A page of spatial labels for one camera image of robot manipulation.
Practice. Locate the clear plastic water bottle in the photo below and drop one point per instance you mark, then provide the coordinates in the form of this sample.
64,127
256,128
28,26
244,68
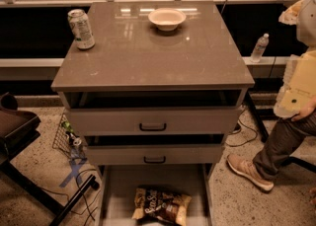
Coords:
259,48

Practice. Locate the white soda can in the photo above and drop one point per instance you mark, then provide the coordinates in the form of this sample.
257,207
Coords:
81,29

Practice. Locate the yellow clipboard pad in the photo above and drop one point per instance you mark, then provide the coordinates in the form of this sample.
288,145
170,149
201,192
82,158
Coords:
298,85

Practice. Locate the top drawer with handle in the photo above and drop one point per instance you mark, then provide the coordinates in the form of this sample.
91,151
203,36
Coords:
99,122

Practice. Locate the grey drawer cabinet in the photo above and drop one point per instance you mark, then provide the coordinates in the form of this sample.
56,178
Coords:
133,65

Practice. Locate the person's hand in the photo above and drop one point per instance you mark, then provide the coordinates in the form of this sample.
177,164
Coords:
307,110

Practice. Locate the white paper bowl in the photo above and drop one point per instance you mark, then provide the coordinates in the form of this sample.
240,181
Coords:
166,19

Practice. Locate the dark office chair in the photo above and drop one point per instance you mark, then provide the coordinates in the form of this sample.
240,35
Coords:
18,129

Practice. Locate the wire mesh basket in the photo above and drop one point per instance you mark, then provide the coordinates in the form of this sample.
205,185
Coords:
66,141

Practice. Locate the brown chip bag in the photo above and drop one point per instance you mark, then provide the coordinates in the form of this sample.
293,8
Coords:
167,206

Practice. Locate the drawer with handle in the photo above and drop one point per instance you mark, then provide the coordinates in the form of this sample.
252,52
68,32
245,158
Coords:
153,154
99,122

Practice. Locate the middle drawer with handle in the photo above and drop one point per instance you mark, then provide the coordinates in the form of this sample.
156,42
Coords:
153,154

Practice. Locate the open bottom drawer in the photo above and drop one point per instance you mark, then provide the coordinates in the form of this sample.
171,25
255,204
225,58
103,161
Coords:
119,184

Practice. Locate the tan sneaker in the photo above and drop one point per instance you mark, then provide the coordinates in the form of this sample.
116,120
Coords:
246,169

